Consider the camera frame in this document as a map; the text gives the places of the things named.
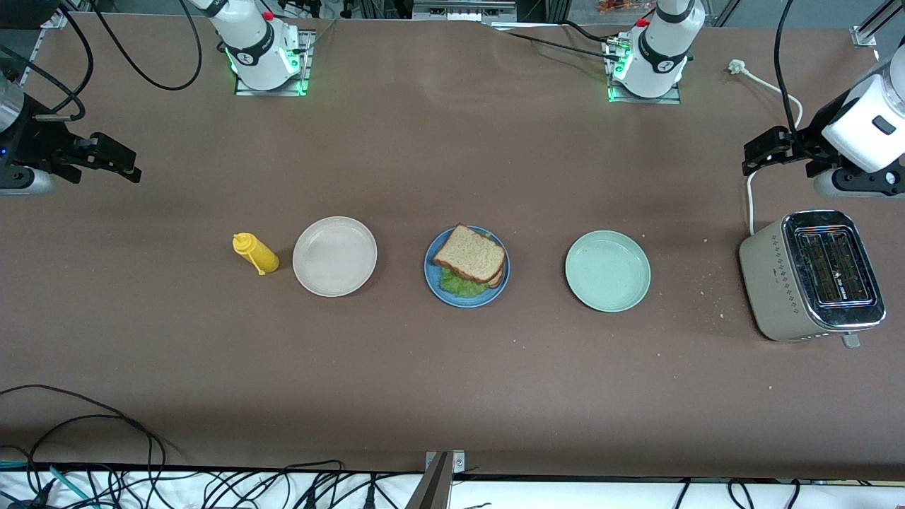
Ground yellow mustard squeeze bottle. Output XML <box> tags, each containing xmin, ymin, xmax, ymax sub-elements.
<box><xmin>233</xmin><ymin>233</ymin><xmax>280</xmax><ymax>276</ymax></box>

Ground green lettuce leaf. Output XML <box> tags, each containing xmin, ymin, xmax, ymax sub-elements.
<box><xmin>440</xmin><ymin>267</ymin><xmax>490</xmax><ymax>298</ymax></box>

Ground mint green round plate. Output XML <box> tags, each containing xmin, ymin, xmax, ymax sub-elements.
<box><xmin>564</xmin><ymin>230</ymin><xmax>651</xmax><ymax>312</ymax></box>

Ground beige round plate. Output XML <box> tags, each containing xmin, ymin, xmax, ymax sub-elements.
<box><xmin>292</xmin><ymin>216</ymin><xmax>378</xmax><ymax>298</ymax></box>

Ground blue round plate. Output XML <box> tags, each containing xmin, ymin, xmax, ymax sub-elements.
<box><xmin>424</xmin><ymin>226</ymin><xmax>511</xmax><ymax>309</ymax></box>

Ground beige chrome two-slot toaster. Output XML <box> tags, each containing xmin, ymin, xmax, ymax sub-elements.
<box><xmin>739</xmin><ymin>210</ymin><xmax>886</xmax><ymax>349</ymax></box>

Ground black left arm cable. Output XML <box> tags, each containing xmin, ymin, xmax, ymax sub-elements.
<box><xmin>773</xmin><ymin>0</ymin><xmax>807</xmax><ymax>146</ymax></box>

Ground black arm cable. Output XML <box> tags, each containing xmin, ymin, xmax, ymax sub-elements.
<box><xmin>773</xmin><ymin>0</ymin><xmax>807</xmax><ymax>146</ymax></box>
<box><xmin>85</xmin><ymin>0</ymin><xmax>204</xmax><ymax>92</ymax></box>
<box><xmin>0</xmin><ymin>0</ymin><xmax>95</xmax><ymax>122</ymax></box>

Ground white toaster power cable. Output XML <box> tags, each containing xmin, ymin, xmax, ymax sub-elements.
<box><xmin>728</xmin><ymin>59</ymin><xmax>805</xmax><ymax>236</ymax></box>

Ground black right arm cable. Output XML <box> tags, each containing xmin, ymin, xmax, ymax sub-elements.
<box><xmin>0</xmin><ymin>0</ymin><xmax>95</xmax><ymax>122</ymax></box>
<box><xmin>85</xmin><ymin>0</ymin><xmax>204</xmax><ymax>92</ymax></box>

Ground aluminium frame rail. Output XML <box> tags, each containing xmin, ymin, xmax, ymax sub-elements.
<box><xmin>14</xmin><ymin>0</ymin><xmax>71</xmax><ymax>86</ymax></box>
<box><xmin>412</xmin><ymin>0</ymin><xmax>518</xmax><ymax>22</ymax></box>
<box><xmin>851</xmin><ymin>0</ymin><xmax>902</xmax><ymax>47</ymax></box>

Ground black looped floor cable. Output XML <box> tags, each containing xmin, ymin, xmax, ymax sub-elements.
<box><xmin>0</xmin><ymin>385</ymin><xmax>168</xmax><ymax>496</ymax></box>

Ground black table cable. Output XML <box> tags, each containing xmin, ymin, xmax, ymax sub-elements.
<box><xmin>488</xmin><ymin>20</ymin><xmax>626</xmax><ymax>63</ymax></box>

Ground teal cable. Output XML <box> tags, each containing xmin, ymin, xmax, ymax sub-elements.
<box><xmin>0</xmin><ymin>460</ymin><xmax>96</xmax><ymax>509</ymax></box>

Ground grey metal bracket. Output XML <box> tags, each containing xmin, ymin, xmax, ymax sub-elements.
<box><xmin>407</xmin><ymin>450</ymin><xmax>466</xmax><ymax>509</ymax></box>

